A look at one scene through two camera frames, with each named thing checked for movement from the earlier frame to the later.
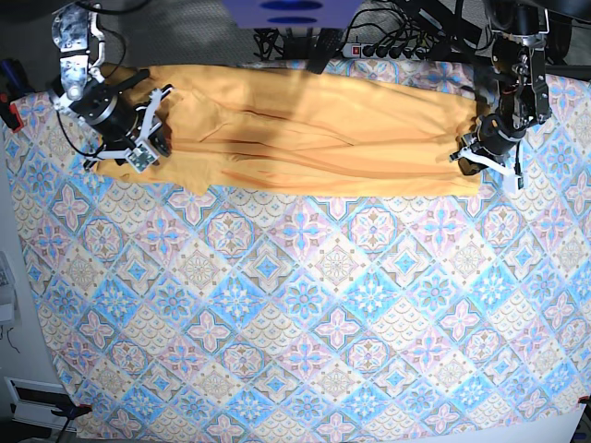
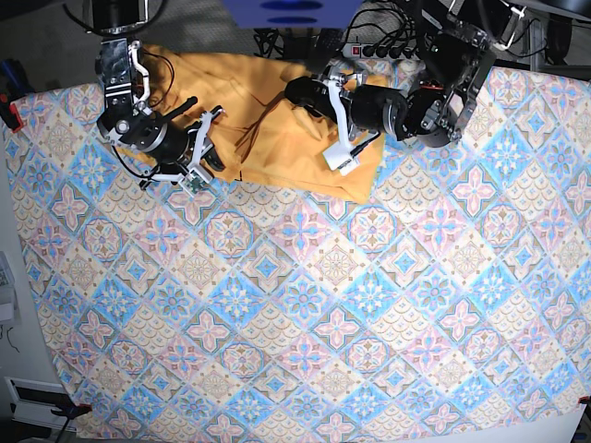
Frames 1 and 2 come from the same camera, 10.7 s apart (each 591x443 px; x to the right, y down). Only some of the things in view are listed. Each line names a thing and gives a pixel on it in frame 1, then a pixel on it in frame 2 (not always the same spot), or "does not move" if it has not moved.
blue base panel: x=294 y=14 does not move
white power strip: x=360 y=50 does not move
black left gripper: x=114 y=122 → x=165 y=142
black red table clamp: x=14 y=84 does not move
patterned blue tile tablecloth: x=296 y=317 does not move
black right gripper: x=492 y=142 → x=367 y=106
